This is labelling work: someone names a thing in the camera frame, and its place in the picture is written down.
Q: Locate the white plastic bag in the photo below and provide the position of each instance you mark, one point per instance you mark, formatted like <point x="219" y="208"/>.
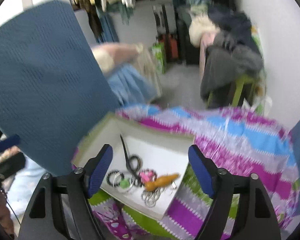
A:
<point x="261" y="103"/>

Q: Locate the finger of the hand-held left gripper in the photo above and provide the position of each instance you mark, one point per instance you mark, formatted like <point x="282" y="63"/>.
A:
<point x="8" y="165"/>
<point x="7" y="142"/>

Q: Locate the pale pink garment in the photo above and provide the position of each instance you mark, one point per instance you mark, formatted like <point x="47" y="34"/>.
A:
<point x="115" y="53"/>

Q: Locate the pink bow hair clip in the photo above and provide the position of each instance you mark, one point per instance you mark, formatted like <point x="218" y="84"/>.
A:
<point x="146" y="176"/>

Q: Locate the green stool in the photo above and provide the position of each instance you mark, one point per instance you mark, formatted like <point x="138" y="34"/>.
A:
<point x="240" y="85"/>

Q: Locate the row of hanging clothes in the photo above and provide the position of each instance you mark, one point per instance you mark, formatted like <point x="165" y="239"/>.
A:
<point x="102" y="0"/>

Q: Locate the grey clothes pile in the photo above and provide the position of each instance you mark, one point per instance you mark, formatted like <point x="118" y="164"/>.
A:
<point x="225" y="62"/>

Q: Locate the black suitcase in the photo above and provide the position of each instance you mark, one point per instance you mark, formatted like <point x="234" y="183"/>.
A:
<point x="187" y="42"/>

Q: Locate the orange wooden gourd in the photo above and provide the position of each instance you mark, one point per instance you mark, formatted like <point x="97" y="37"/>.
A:
<point x="157" y="182"/>

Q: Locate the silver bangle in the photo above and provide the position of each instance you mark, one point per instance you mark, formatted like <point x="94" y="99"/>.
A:
<point x="133" y="189"/>

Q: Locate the colourful patterned blanket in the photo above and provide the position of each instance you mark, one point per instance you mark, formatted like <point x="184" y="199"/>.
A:
<point x="240" y="155"/>

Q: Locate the light blue garment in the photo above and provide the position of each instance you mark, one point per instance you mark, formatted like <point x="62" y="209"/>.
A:
<point x="130" y="85"/>

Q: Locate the dark navy clothes pile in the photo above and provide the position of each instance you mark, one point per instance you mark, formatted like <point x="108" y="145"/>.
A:
<point x="230" y="22"/>

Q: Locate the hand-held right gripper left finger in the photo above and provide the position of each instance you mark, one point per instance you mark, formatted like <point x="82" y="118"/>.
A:
<point x="100" y="170"/>

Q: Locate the green round hair clip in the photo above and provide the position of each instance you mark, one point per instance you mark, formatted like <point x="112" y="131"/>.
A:
<point x="124" y="183"/>

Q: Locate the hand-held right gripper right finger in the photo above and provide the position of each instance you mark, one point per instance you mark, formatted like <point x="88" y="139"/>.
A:
<point x="200" y="170"/>

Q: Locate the red canister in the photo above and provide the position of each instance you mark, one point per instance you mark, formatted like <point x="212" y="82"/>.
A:
<point x="168" y="45"/>

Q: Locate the cream fluffy cloth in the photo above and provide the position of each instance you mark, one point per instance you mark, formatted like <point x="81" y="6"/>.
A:
<point x="200" y="32"/>

